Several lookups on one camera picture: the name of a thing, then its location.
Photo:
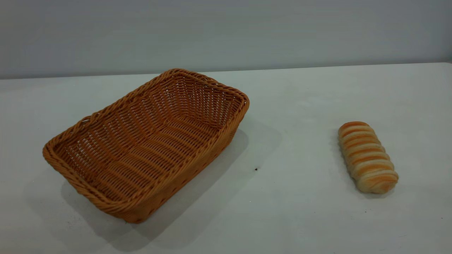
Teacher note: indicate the woven wicker rectangular basket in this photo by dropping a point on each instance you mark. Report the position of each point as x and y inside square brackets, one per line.
[148, 148]

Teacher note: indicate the striped bread roll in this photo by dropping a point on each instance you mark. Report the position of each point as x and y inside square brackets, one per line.
[367, 158]

